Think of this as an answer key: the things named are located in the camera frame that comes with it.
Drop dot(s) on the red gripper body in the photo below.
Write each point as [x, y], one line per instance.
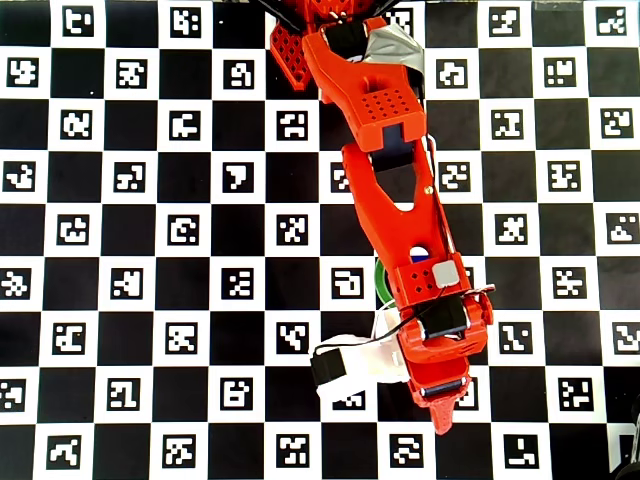
[440, 388]

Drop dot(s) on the grey tape patch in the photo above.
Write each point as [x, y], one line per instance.
[395, 47]

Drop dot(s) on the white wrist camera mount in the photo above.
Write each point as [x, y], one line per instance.
[370, 365]

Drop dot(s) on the red robot arm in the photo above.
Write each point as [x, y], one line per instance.
[390, 225]

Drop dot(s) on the black white marker checkerboard mat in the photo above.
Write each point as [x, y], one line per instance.
[185, 280]

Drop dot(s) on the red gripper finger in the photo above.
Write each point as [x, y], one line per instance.
[444, 415]

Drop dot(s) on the blue cube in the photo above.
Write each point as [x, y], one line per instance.
[420, 258]

